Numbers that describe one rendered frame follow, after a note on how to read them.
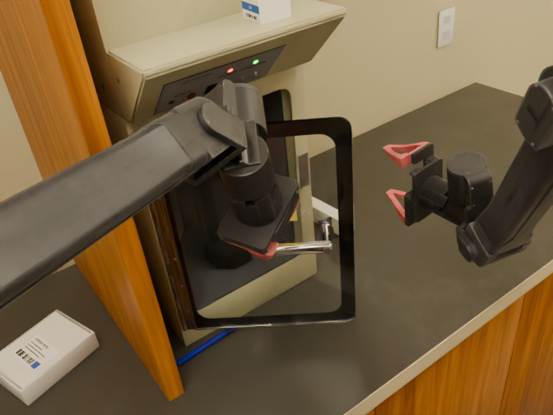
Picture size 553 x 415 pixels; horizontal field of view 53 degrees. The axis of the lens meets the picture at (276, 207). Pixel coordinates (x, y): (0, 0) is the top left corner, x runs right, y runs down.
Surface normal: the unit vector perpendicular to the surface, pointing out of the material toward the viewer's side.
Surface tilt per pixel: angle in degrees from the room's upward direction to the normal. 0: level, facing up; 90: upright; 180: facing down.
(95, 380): 0
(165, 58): 0
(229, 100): 53
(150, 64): 0
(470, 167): 12
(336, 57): 90
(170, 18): 90
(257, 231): 24
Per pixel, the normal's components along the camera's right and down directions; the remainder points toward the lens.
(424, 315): -0.09, -0.82
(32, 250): 0.74, -0.40
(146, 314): 0.58, 0.41
